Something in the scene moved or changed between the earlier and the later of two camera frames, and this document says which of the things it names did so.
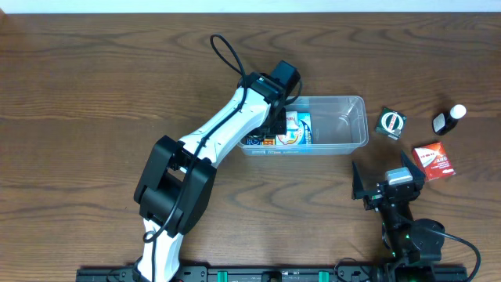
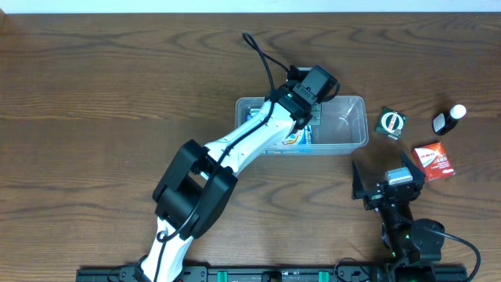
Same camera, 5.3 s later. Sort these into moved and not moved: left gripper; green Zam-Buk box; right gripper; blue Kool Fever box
Moved: left gripper
Not moved: right gripper; blue Kool Fever box; green Zam-Buk box
